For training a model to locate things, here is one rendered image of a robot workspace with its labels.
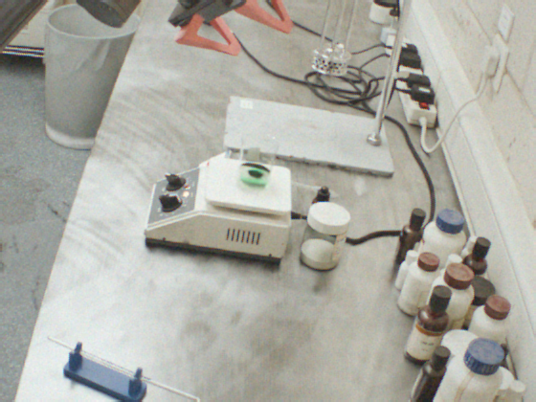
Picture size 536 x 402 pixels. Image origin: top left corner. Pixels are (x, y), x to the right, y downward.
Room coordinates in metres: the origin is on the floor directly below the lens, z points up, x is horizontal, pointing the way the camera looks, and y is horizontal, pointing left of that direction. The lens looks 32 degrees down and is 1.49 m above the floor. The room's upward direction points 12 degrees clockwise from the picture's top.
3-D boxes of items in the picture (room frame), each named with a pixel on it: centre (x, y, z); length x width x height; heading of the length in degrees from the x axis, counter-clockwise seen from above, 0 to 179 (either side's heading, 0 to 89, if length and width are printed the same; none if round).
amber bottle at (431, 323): (0.90, -0.24, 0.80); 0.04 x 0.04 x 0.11
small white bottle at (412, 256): (1.04, -0.21, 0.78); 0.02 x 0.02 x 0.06
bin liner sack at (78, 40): (2.61, 0.68, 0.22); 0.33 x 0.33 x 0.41
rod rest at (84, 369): (0.73, 0.15, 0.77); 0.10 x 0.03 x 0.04; 77
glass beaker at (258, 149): (1.09, 0.02, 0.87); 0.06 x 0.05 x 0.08; 45
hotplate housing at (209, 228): (1.09, 0.06, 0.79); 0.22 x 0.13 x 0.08; 96
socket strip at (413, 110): (1.78, -0.25, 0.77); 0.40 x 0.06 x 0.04; 6
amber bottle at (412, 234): (1.11, -0.22, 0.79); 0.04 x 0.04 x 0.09
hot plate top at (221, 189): (1.10, 0.03, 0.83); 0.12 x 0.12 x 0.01; 6
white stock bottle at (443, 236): (1.07, -0.26, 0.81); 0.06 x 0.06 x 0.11
